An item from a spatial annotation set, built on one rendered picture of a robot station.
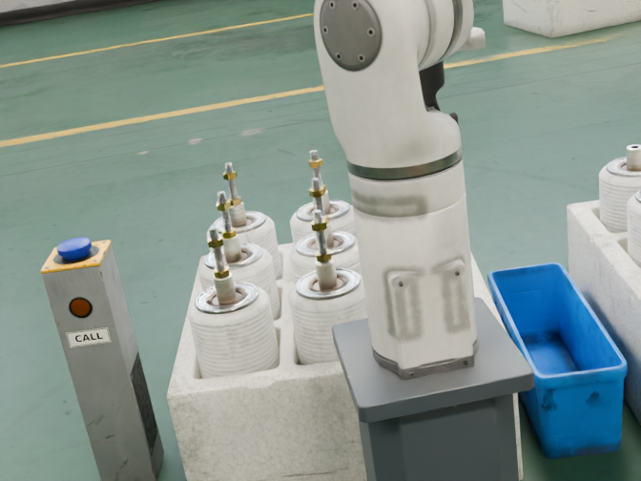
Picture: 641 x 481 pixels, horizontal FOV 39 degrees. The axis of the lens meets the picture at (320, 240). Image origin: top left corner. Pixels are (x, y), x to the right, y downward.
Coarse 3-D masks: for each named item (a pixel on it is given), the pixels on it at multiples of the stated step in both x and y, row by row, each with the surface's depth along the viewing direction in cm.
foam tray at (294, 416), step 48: (288, 288) 121; (480, 288) 113; (192, 336) 113; (288, 336) 109; (192, 384) 102; (240, 384) 101; (288, 384) 100; (336, 384) 100; (192, 432) 103; (240, 432) 103; (288, 432) 103; (336, 432) 103; (192, 480) 105; (240, 480) 105; (288, 480) 105; (336, 480) 106
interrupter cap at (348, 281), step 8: (312, 272) 107; (336, 272) 106; (344, 272) 106; (352, 272) 106; (304, 280) 106; (312, 280) 106; (344, 280) 104; (352, 280) 104; (360, 280) 104; (296, 288) 104; (304, 288) 104; (312, 288) 103; (320, 288) 104; (336, 288) 103; (344, 288) 102; (352, 288) 102; (304, 296) 102; (312, 296) 101; (320, 296) 101; (328, 296) 101; (336, 296) 101
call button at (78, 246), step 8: (64, 240) 107; (72, 240) 107; (80, 240) 106; (88, 240) 106; (56, 248) 106; (64, 248) 105; (72, 248) 105; (80, 248) 105; (88, 248) 106; (64, 256) 105; (72, 256) 105; (80, 256) 105
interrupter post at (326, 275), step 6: (318, 264) 103; (324, 264) 102; (330, 264) 102; (318, 270) 103; (324, 270) 102; (330, 270) 103; (318, 276) 103; (324, 276) 103; (330, 276) 103; (336, 276) 104; (324, 282) 103; (330, 282) 103; (336, 282) 104; (324, 288) 103
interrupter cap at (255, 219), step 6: (246, 216) 128; (252, 216) 128; (258, 216) 127; (264, 216) 127; (216, 222) 127; (222, 222) 127; (252, 222) 125; (258, 222) 125; (264, 222) 125; (222, 228) 125; (240, 228) 124; (246, 228) 123; (252, 228) 123
